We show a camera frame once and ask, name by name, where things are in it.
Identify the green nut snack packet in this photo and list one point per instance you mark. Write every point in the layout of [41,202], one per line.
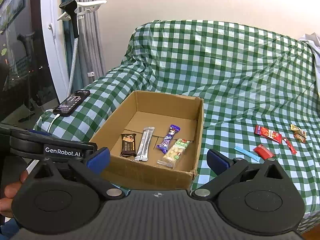
[174,154]

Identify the white clothes hanger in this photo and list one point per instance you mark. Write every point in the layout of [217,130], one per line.
[82,9]

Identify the person's left hand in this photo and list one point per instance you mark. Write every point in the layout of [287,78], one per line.
[10,192]

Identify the black cracker snack packet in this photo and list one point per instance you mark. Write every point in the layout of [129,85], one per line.
[128,145]

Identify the brown cardboard box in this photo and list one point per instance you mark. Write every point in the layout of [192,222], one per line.
[142,109]

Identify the grey curtain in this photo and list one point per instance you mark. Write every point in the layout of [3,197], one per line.
[90,62]

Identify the green checkered sofa cover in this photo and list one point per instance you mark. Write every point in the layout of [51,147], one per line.
[246,77]

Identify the brown gold candy packet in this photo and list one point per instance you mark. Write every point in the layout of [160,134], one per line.
[298,133]

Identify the red spicy snack packet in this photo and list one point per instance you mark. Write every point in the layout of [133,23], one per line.
[268,134]

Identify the black smartphone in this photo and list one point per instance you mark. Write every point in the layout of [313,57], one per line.
[69,105]

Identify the light blue stick packet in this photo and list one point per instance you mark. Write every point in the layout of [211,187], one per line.
[247,153]

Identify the white door frame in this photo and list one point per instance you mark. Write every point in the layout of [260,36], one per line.
[54,42]

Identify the thin red stick packet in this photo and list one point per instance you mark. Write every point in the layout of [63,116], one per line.
[290,146]

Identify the black garment steamer head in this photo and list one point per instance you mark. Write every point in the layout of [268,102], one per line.
[70,13]

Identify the silver stick snack packet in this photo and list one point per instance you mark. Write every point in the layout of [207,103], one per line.
[142,153]

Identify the small red snack packet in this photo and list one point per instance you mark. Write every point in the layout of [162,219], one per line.
[263,152]

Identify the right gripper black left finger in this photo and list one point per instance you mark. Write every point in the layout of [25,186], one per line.
[89,170]

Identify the white cloth on sofa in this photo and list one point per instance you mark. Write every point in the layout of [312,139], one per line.
[313,40]

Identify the purple chocolate bar packet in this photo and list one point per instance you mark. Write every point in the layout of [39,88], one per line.
[164,145]

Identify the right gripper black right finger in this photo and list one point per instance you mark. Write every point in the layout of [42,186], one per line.
[227,170]

